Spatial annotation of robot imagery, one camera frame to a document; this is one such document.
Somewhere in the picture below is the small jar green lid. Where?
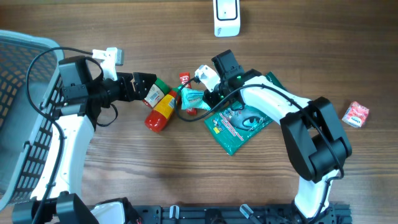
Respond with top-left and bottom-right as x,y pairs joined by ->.
142,78 -> 170,108

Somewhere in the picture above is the light green tissue pack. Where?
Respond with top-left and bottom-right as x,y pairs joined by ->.
181,88 -> 211,111

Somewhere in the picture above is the green 3M gloves pack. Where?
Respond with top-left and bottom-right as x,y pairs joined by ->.
203,71 -> 287,156

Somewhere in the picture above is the red sauce bottle green cap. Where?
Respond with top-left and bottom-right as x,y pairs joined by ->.
144,87 -> 180,133

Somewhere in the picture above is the red Nescafe coffee stick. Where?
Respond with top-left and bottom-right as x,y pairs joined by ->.
179,72 -> 197,116

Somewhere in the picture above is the small red snack packet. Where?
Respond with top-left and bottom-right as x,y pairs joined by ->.
341,101 -> 369,128

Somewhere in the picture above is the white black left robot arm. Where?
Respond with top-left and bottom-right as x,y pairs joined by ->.
12,56 -> 157,223

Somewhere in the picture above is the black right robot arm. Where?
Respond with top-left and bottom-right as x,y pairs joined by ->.
195,50 -> 352,223

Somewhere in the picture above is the white barcode scanner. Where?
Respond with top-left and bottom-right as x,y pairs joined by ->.
213,0 -> 241,37

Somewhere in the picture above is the grey plastic mesh basket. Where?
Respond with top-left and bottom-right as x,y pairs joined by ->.
1,30 -> 64,209

